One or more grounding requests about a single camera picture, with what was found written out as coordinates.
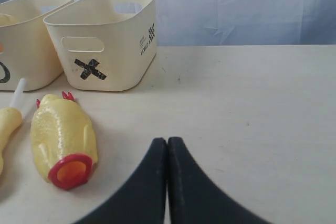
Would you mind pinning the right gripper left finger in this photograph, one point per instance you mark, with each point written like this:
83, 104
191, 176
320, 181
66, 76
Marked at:
142, 198

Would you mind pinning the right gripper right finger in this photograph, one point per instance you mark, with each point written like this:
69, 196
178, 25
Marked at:
194, 198

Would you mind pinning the broken chicken head with tube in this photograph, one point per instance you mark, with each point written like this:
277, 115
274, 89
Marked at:
11, 117

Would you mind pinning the whole yellow rubber chicken top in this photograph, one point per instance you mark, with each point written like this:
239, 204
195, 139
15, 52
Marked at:
7, 20

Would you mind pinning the headless yellow chicken body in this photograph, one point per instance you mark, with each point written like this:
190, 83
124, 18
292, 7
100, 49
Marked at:
63, 141

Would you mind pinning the cream bin marked X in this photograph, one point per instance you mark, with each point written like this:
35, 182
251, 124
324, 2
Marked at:
104, 45

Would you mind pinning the cream bin marked O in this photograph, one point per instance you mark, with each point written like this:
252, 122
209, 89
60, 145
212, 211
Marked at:
28, 50

